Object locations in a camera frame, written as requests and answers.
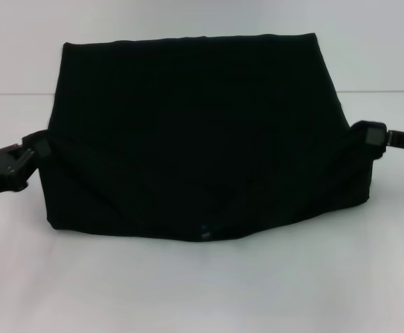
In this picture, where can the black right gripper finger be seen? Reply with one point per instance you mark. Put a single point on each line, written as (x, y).
(375, 136)

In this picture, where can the black T-shirt with FREE print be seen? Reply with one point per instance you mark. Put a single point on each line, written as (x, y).
(205, 138)

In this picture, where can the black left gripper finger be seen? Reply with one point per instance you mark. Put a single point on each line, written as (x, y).
(42, 148)

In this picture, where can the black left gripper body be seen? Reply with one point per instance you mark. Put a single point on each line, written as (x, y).
(4, 170)

